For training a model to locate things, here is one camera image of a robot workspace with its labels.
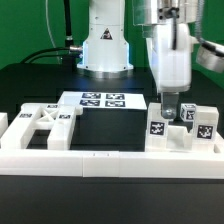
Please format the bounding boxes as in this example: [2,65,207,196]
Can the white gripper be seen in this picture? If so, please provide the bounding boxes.
[146,9,191,119]

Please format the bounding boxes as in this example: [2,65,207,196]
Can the white chair seat part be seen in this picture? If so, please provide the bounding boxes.
[144,125,224,154]

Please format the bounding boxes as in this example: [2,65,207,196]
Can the white chair back part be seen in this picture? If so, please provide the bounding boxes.
[0,103,83,151]

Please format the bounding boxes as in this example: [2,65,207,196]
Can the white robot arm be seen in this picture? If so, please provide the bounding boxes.
[78,0,198,119]

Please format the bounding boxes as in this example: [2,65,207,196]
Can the white tagged cube right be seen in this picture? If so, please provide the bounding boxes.
[180,103,196,122]

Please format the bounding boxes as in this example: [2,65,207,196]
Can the white block at left edge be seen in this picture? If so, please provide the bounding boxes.
[0,112,8,138]

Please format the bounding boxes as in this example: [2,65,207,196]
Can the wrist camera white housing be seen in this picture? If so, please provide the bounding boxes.
[196,46,224,73]

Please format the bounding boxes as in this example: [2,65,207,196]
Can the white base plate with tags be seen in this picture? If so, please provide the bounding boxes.
[58,91,147,110]

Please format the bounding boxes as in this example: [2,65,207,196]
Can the black cable bundle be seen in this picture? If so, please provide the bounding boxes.
[20,0,84,64]

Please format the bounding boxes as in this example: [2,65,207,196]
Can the thin white cable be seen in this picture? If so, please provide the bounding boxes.
[45,0,63,64]

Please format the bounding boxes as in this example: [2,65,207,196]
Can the white U-shaped fence frame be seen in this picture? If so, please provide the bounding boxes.
[0,136,224,179]

